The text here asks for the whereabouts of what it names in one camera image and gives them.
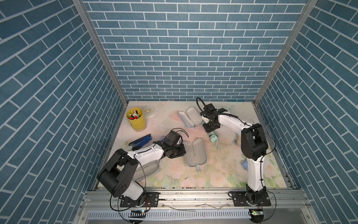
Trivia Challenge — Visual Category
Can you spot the mint green umbrella case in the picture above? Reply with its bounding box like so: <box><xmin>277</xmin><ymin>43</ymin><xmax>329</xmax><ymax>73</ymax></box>
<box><xmin>183</xmin><ymin>138</ymin><xmax>208</xmax><ymax>172</ymax></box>

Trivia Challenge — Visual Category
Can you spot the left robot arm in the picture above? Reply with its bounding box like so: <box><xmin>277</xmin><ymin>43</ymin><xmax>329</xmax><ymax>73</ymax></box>
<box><xmin>97</xmin><ymin>128</ymin><xmax>187</xmax><ymax>200</ymax></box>

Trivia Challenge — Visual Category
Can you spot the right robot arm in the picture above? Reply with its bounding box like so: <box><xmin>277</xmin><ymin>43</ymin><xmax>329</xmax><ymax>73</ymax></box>
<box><xmin>198</xmin><ymin>104</ymin><xmax>268</xmax><ymax>205</ymax></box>

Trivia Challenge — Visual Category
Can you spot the blue open umbrella case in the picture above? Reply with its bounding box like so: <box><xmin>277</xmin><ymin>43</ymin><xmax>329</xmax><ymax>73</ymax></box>
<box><xmin>178</xmin><ymin>107</ymin><xmax>203</xmax><ymax>129</ymax></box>

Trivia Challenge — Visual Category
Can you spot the clear tape roll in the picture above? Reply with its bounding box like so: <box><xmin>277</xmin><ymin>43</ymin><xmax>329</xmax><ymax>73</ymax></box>
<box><xmin>142</xmin><ymin>105</ymin><xmax>156</xmax><ymax>117</ymax></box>

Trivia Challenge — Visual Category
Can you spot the yellow cup with markers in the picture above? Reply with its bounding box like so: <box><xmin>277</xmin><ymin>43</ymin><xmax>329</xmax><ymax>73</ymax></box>
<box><xmin>126</xmin><ymin>107</ymin><xmax>146</xmax><ymax>132</ymax></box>

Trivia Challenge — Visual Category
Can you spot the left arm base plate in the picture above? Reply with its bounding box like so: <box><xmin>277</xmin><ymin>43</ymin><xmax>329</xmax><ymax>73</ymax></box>
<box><xmin>120</xmin><ymin>191</ymin><xmax>160</xmax><ymax>208</ymax></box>

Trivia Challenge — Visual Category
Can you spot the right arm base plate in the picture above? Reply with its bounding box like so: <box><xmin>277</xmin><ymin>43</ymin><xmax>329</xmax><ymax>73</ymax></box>
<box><xmin>228</xmin><ymin>189</ymin><xmax>271</xmax><ymax>207</ymax></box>

